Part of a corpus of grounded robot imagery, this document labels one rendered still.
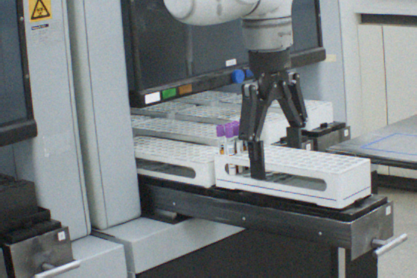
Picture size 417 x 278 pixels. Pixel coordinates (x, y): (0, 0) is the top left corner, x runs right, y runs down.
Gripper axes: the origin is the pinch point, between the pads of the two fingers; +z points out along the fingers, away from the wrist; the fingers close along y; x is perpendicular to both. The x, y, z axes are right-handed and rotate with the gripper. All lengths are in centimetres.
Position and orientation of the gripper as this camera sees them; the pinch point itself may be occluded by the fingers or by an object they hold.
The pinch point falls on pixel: (276, 159)
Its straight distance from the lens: 166.4
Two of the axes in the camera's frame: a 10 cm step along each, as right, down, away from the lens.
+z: 0.8, 9.7, 2.1
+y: 6.9, -2.1, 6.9
